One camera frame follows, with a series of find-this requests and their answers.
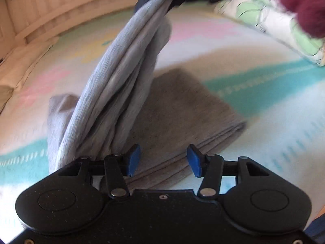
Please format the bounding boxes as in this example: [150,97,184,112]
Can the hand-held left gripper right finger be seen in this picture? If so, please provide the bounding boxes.
[186,144,270,199]

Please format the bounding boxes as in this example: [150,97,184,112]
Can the cream pillow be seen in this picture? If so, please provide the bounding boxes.
[0,37,59,113]

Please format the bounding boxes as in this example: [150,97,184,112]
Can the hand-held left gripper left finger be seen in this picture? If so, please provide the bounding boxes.
[58,144,141,199]

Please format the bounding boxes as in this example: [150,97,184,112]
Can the grey pants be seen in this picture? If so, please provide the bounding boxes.
[47,0,247,192]

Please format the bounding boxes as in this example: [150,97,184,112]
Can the wooden slatted headboard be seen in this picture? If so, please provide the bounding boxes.
[0,0,153,64]

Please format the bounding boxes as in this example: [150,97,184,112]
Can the white green patterned pillow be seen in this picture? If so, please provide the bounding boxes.
[214,0,325,68]

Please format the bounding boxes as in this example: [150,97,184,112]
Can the person's right forearm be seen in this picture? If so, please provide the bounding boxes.
[250,0,325,39]

